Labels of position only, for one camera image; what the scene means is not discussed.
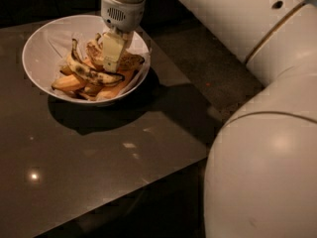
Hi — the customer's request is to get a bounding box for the dark bruised banana front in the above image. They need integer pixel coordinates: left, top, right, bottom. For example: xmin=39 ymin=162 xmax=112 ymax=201
xmin=66 ymin=39 xmax=125 ymax=85

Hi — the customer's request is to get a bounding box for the white paper bowl liner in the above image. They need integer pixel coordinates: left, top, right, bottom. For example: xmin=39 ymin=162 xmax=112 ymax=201
xmin=48 ymin=20 xmax=153 ymax=101

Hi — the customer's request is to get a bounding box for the orange banana right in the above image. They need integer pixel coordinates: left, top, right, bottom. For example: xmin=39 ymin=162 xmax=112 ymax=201
xmin=96 ymin=69 xmax=137 ymax=100

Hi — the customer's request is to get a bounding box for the orange banana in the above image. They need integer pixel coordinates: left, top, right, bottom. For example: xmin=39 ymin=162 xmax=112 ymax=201
xmin=52 ymin=74 xmax=86 ymax=91
xmin=96 ymin=69 xmax=137 ymax=100

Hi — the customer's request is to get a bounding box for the banana behind top banana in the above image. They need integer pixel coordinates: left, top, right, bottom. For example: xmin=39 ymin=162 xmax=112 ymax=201
xmin=94 ymin=33 xmax=102 ymax=51

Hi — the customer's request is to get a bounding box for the orange banana left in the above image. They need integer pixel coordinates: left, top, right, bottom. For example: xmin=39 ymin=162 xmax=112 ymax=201
xmin=52 ymin=74 xmax=86 ymax=91

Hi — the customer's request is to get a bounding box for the white ceramic bowl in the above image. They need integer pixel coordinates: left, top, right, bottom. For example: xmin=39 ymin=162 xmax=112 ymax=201
xmin=22 ymin=15 xmax=151 ymax=106

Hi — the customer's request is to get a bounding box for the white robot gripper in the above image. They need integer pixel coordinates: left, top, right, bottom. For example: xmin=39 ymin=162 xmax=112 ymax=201
xmin=101 ymin=0 xmax=145 ymax=72

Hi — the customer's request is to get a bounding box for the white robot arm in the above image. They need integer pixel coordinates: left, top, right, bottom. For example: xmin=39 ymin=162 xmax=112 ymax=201
xmin=179 ymin=0 xmax=317 ymax=238

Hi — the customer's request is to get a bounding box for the spotted banana top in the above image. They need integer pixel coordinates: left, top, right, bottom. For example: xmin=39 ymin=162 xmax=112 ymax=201
xmin=85 ymin=40 xmax=145 ymax=70

